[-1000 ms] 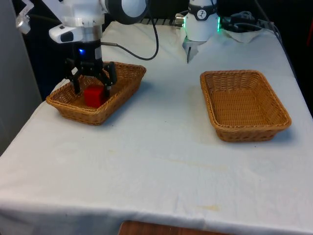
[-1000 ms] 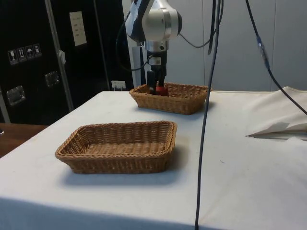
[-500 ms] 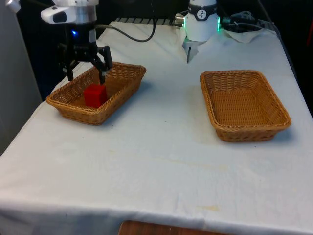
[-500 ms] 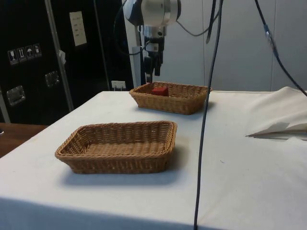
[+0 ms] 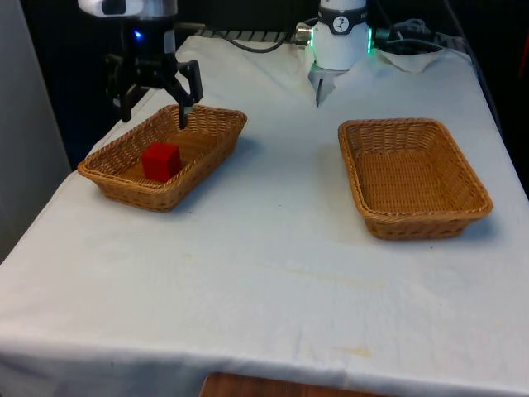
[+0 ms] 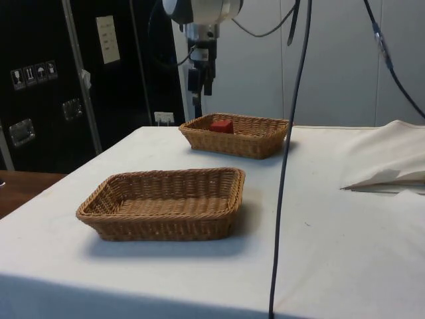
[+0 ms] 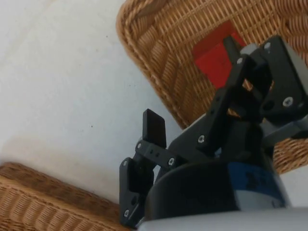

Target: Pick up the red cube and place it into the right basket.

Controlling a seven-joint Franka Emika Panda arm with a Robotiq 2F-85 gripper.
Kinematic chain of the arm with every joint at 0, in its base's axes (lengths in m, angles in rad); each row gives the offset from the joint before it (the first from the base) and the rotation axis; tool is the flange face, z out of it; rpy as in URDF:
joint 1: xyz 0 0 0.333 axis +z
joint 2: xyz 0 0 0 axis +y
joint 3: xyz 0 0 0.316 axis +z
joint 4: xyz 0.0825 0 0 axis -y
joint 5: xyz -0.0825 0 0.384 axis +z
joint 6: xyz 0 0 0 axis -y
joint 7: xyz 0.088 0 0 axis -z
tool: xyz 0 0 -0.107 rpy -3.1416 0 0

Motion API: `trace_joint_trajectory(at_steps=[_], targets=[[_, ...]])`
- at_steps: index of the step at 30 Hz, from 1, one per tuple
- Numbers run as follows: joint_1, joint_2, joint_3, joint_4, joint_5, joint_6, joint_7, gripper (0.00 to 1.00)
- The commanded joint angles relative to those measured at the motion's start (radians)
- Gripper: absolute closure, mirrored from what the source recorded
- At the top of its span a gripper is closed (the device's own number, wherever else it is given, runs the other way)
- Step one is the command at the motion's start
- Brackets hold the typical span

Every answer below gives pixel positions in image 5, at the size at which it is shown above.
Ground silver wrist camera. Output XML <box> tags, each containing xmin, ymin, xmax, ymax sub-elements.
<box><xmin>77</xmin><ymin>0</ymin><xmax>179</xmax><ymax>22</ymax></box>

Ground black cable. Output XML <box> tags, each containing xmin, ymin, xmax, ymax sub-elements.
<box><xmin>374</xmin><ymin>17</ymin><xmax>446</xmax><ymax>55</ymax></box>
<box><xmin>222</xmin><ymin>35</ymin><xmax>299</xmax><ymax>54</ymax></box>

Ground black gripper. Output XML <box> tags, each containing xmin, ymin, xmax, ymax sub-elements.
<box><xmin>104</xmin><ymin>17</ymin><xmax>204</xmax><ymax>131</ymax></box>

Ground red cube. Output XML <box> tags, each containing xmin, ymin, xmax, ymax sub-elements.
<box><xmin>141</xmin><ymin>142</ymin><xmax>183</xmax><ymax>184</ymax></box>

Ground wicker basket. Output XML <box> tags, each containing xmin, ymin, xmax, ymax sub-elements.
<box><xmin>77</xmin><ymin>103</ymin><xmax>249</xmax><ymax>213</ymax></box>
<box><xmin>337</xmin><ymin>117</ymin><xmax>494</xmax><ymax>242</ymax></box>

